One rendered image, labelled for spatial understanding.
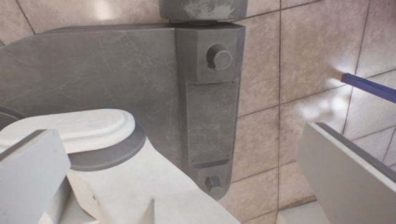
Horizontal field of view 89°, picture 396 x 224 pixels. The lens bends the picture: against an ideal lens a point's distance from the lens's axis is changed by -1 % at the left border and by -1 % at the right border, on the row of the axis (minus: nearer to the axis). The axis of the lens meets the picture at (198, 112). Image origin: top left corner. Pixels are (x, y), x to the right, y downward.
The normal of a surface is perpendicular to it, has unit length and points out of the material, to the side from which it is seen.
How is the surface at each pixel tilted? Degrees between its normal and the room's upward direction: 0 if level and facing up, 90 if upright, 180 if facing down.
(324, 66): 0
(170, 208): 115
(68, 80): 0
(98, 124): 90
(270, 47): 0
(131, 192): 90
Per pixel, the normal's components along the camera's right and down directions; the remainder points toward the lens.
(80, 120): 0.00, -0.88
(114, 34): 0.24, 0.46
